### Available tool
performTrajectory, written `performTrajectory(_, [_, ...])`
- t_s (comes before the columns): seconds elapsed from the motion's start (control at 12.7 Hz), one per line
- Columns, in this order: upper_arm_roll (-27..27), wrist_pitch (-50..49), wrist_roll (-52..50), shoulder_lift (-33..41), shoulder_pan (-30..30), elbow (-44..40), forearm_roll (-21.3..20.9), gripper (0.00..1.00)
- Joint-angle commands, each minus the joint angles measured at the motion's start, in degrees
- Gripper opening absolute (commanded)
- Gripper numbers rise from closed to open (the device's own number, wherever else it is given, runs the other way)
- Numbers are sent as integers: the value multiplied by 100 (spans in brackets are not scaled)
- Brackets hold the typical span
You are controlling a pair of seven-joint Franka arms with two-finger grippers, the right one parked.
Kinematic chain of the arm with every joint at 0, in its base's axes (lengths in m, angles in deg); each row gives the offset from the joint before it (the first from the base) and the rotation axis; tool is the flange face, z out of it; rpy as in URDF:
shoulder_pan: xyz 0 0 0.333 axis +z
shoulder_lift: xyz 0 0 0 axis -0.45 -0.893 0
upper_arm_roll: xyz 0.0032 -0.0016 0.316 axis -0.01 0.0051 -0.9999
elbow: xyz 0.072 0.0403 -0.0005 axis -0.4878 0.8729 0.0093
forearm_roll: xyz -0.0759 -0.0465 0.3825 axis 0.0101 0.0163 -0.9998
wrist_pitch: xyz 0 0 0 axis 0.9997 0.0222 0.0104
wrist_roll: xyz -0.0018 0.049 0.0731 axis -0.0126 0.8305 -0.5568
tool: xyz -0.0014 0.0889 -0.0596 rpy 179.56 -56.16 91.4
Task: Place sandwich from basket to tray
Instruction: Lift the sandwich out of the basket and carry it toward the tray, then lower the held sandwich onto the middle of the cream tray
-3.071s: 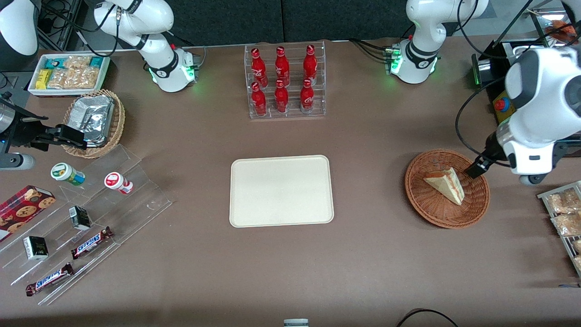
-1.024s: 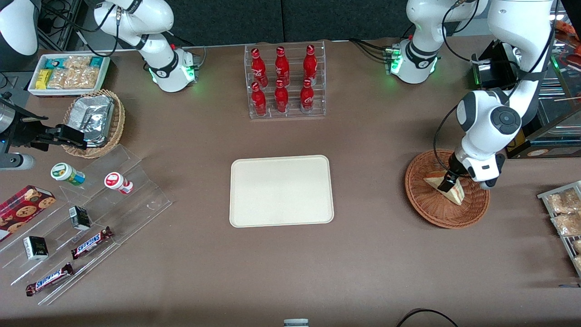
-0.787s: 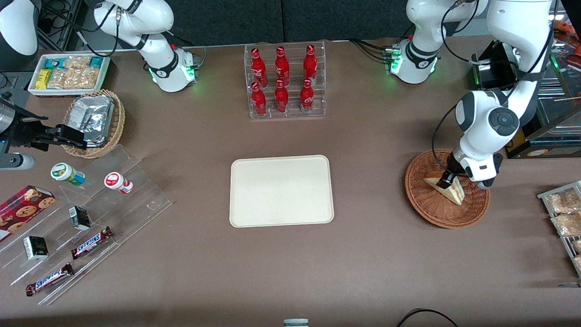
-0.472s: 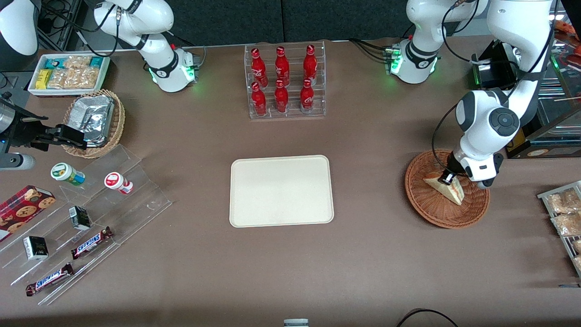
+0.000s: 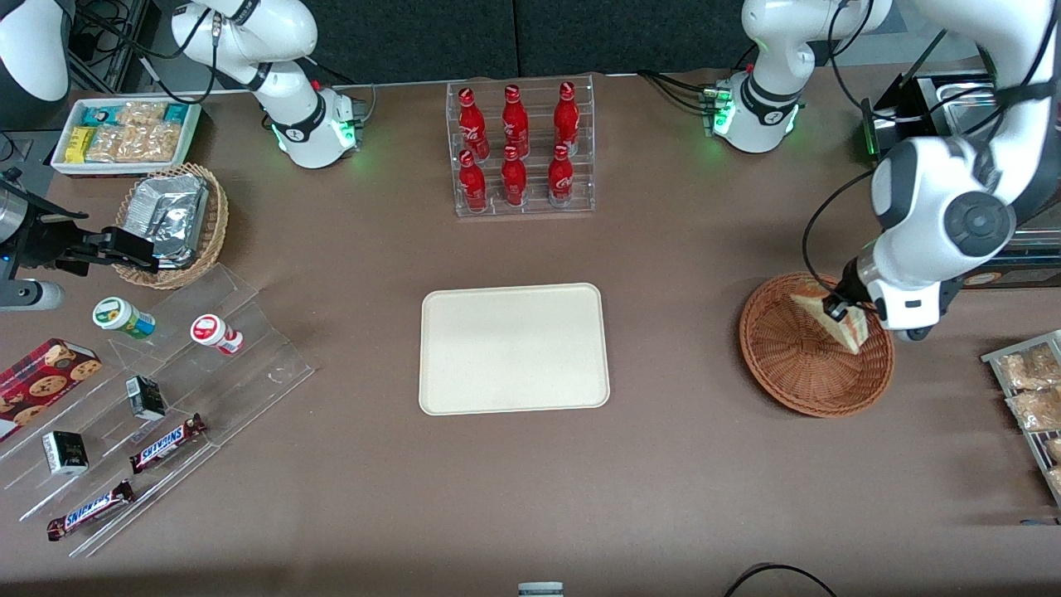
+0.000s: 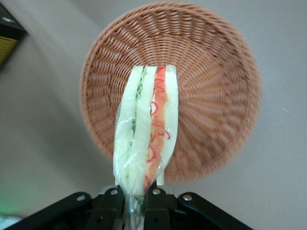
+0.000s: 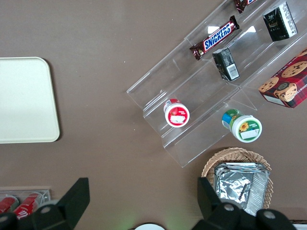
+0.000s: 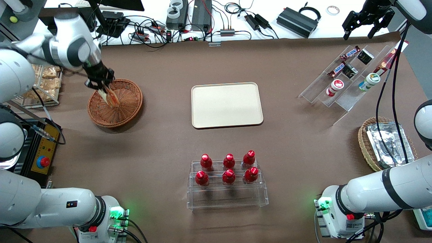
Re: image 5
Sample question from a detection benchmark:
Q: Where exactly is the green lidded cup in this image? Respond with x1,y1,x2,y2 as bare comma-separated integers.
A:
92,297,157,341

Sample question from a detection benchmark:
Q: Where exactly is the red lidded cup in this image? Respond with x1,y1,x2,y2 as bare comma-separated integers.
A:
190,313,245,356

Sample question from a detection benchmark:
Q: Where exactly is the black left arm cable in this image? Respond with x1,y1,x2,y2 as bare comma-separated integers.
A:
801,0,1061,293

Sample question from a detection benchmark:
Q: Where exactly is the black base cable bundle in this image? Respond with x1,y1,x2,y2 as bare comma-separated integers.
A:
637,70,719,114

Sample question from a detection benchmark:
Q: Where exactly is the tray of wrapped pastries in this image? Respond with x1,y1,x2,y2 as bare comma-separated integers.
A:
981,330,1061,507

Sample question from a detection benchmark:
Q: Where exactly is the white snack tray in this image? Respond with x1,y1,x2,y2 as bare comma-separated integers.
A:
50,98,203,178

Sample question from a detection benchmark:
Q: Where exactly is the red plaid cookie box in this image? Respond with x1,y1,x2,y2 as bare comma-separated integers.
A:
0,337,103,443

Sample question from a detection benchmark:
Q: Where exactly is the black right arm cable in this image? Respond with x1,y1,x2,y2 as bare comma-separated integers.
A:
73,0,223,105

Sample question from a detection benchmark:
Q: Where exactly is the red cola bottle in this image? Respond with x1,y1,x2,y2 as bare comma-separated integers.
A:
501,84,531,158
458,149,488,212
458,87,490,160
501,145,528,207
548,143,574,207
554,81,580,155

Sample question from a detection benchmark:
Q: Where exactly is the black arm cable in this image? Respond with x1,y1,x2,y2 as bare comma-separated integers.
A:
73,0,223,105
801,0,1061,293

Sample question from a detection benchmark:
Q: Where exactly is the black looped cable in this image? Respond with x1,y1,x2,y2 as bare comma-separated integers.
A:
724,563,838,597

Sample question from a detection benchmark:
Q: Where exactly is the silver foil packet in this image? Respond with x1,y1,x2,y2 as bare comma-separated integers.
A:
123,174,210,269

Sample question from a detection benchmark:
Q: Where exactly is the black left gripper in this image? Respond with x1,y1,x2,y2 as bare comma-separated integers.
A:
823,253,881,325

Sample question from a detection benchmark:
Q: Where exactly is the light tan wicker basket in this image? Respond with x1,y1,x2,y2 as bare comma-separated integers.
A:
112,163,230,290

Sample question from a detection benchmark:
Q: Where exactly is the black appliance with yellow panel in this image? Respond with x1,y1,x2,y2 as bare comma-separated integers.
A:
862,70,1061,291

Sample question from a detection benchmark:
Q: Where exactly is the black equipment frame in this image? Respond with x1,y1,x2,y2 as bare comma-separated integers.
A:
70,0,179,92

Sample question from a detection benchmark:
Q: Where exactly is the triangular sandwich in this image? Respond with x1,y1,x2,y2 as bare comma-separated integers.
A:
790,290,871,356

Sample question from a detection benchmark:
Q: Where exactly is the small black box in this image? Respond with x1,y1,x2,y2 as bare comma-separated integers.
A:
125,375,167,421
42,430,90,476

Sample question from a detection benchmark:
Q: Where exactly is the Snickers bar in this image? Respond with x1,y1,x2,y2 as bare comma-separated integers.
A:
46,479,136,541
129,413,208,474

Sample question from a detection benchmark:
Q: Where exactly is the clear cracker bag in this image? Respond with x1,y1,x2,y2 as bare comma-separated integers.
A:
116,101,167,128
87,124,125,163
118,122,182,163

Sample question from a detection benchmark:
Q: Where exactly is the cream plastic tray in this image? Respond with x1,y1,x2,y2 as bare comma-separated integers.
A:
419,283,612,416

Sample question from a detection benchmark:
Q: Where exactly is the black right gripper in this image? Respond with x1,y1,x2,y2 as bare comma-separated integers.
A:
0,187,160,278

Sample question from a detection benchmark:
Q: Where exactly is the clear acrylic stepped display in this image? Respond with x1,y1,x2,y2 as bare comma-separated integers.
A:
0,264,317,558

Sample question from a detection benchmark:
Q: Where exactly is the round brown wicker basket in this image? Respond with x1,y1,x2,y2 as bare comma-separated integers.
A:
739,272,896,418

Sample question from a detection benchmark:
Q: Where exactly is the clear acrylic bottle rack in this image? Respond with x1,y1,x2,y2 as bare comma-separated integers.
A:
446,75,596,218

